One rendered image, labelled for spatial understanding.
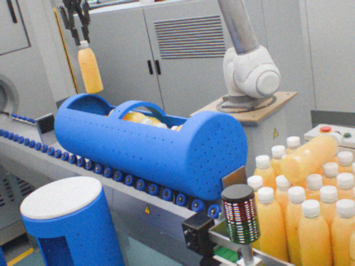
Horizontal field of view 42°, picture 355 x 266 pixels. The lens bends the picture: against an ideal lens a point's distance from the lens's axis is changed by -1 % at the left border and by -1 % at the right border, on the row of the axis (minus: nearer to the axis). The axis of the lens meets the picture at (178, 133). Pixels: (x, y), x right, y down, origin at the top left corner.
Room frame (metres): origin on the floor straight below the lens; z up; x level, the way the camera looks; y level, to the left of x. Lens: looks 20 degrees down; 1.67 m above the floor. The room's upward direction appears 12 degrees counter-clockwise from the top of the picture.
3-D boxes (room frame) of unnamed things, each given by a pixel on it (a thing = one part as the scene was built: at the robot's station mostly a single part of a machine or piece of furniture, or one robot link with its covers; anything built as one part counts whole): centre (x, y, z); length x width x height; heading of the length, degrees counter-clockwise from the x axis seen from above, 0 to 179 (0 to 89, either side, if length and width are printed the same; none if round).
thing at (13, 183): (2.87, 1.16, 0.31); 0.06 x 0.06 x 0.63; 38
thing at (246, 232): (0.78, -0.09, 1.18); 0.06 x 0.06 x 0.05
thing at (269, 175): (1.21, -0.22, 1.00); 0.07 x 0.07 x 0.20
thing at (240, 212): (0.78, -0.09, 1.23); 0.06 x 0.06 x 0.04
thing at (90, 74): (1.96, 0.31, 1.34); 0.07 x 0.07 x 0.20
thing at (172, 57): (3.94, -0.10, 0.72); 2.15 x 0.54 x 1.45; 45
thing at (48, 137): (2.36, 0.67, 1.00); 0.10 x 0.04 x 0.15; 128
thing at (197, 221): (1.14, -0.01, 0.95); 0.10 x 0.07 x 0.10; 128
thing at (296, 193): (0.99, -0.25, 1.11); 0.04 x 0.04 x 0.02
